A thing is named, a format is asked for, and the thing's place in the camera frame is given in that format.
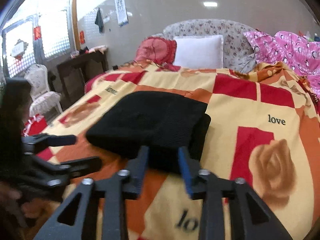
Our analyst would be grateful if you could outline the white pillow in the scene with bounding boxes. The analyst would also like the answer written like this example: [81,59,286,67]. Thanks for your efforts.
[172,35,224,69]

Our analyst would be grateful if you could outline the red ruffled cushion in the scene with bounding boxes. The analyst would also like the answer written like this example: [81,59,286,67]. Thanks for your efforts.
[135,37,177,64]

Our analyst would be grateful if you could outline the person's left hand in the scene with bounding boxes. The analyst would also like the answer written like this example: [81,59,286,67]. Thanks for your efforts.
[1,181,65,239]

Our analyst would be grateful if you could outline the black pants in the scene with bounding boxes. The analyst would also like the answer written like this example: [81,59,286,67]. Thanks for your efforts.
[86,91,211,174]

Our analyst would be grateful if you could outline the dark wooden desk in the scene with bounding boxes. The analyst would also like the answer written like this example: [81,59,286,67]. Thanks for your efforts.
[56,49,108,104]

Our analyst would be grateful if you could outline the dark cloth hanging on wall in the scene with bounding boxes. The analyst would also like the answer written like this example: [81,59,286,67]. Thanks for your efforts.
[95,8,104,34]

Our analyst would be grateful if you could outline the pink penguin quilt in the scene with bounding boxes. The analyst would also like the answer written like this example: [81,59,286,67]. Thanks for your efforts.
[244,31,319,96]

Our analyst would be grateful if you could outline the red wall decoration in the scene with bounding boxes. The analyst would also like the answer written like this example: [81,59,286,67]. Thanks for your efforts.
[79,30,85,44]

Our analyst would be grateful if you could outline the floral padded headboard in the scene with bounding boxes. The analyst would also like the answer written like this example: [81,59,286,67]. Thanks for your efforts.
[150,18,257,74]

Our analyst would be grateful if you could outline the white ornate chair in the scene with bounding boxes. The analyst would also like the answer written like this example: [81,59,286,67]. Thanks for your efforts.
[24,64,62,116]

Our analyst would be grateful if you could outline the wall calendar poster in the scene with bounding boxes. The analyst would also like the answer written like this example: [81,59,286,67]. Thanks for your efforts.
[114,0,129,27]

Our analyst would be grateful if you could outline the orange red love blanket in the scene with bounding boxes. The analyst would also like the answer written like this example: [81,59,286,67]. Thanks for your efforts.
[45,60,319,239]

